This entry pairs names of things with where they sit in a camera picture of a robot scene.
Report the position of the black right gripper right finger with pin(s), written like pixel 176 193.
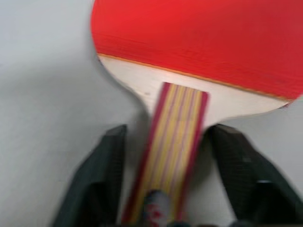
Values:
pixel 248 175

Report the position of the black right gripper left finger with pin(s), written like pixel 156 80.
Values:
pixel 94 179

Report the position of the red table tennis paddle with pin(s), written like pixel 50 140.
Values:
pixel 189 47

